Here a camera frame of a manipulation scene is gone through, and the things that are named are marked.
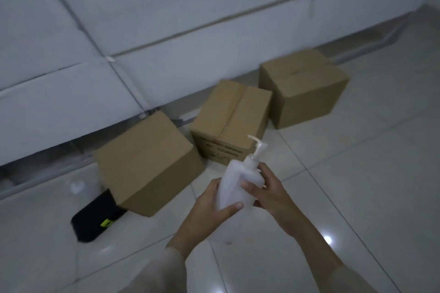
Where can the black zip case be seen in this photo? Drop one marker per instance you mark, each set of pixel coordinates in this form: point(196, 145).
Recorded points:
point(92, 220)

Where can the person's left hand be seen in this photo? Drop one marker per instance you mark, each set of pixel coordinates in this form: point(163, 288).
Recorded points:
point(204, 213)

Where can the plain brown cardboard box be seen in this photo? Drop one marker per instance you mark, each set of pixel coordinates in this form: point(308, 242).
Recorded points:
point(302, 90)

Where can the person's right hand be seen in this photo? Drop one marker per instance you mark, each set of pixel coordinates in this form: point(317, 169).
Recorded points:
point(278, 203)

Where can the person's right forearm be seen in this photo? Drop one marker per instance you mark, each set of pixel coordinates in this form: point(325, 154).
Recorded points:
point(319, 251)

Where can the person's left forearm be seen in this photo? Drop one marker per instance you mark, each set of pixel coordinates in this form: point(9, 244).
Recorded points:
point(161, 268)

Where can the tall printed cardboard box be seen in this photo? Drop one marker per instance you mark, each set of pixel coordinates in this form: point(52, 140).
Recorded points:
point(147, 165)

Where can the taped printed cardboard box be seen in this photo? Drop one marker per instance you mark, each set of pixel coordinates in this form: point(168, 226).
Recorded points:
point(223, 114)

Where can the white joint clip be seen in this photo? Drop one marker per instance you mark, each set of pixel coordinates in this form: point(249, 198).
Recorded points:
point(110, 59)

